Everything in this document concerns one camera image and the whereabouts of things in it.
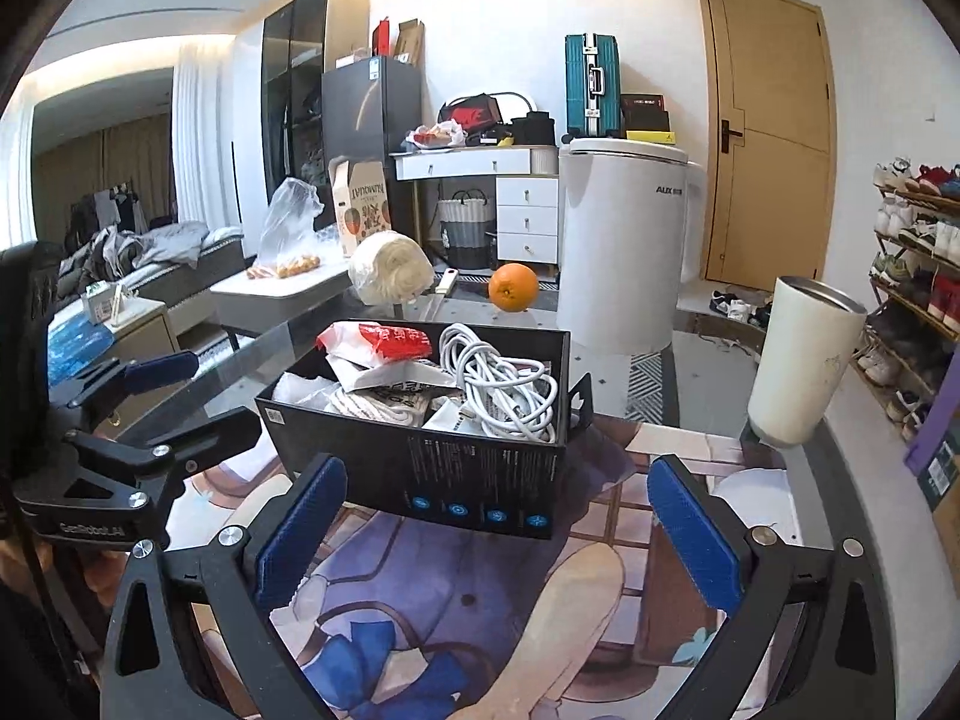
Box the wooden door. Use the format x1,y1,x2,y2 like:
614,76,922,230
700,0,836,291

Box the black cardboard box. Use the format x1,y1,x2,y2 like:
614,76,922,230
256,325,592,539

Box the white handled knife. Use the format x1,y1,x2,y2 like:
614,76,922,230
433,268,459,298

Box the anime print table mat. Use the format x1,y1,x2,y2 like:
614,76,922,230
164,418,812,720

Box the white yarn ball bag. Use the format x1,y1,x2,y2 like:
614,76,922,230
348,231,434,305

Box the white medicine granule bag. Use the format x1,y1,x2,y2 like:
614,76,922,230
325,356,457,394

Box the left hand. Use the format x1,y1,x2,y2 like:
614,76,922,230
0,536,128,610

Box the grey white side table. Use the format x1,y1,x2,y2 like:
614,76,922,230
210,259,352,337

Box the orange fruit carton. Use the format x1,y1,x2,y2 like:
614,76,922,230
329,158,392,257

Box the black yellow stacked boxes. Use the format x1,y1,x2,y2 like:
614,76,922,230
620,93,677,145

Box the grey sofa with clothes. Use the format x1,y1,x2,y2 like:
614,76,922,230
55,221,245,310

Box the white cable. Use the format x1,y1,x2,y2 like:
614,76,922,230
436,320,562,446

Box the teal suitcase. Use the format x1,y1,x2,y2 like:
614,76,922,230
565,32,623,138

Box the clear plastic bag with fruit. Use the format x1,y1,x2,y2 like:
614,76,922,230
245,177,324,280

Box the cream tumbler cup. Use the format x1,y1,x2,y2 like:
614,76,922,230
747,277,867,447

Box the bamboo shoe rack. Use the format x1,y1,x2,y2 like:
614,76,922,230
854,156,958,442

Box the red white balloon glue bag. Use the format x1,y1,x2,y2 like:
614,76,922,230
316,320,433,369

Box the bagged white rope coil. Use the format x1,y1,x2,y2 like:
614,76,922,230
325,385,435,430

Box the white drawer desk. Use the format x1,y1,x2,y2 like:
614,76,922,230
394,145,562,266

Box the black glass cabinet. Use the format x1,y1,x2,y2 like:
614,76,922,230
260,0,370,200

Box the orange fruit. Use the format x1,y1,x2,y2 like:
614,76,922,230
488,262,539,312

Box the woven laundry basket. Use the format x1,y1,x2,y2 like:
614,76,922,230
438,188,496,270

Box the beige low cabinet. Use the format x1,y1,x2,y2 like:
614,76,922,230
45,296,182,421

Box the purple yoga mat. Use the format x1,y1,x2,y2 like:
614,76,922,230
905,382,958,476

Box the open brown cardboard box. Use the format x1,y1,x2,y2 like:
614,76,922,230
918,434,960,596

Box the dark grey fridge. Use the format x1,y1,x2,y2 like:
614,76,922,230
322,57,423,236

